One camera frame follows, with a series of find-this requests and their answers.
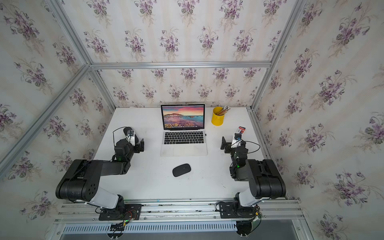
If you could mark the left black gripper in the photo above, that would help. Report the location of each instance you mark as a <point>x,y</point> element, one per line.
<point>136,147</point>

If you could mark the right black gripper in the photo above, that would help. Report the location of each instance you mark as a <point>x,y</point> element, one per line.
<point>227,146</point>

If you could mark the black wireless mouse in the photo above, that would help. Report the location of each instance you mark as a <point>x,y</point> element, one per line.
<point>181,170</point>

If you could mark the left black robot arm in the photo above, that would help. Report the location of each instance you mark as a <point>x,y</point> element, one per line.
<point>81,182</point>

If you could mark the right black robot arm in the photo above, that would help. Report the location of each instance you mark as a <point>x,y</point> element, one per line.
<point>264,179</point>

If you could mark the silver open laptop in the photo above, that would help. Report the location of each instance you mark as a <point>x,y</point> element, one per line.
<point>184,130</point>

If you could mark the red blue pen box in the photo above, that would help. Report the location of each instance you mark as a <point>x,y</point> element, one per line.
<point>241,130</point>

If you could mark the yellow pen cup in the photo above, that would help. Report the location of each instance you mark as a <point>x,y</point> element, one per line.
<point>217,119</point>

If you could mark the aluminium mounting rails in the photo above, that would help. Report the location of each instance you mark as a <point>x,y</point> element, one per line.
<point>182,210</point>

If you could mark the white vent grille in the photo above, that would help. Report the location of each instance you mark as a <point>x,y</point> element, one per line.
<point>160,227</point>

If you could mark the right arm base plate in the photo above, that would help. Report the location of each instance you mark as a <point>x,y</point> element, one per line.
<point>232,210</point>

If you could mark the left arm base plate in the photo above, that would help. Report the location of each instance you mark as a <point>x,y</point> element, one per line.
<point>128,212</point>

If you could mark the aluminium cage frame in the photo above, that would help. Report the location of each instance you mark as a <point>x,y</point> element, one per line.
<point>90,68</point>

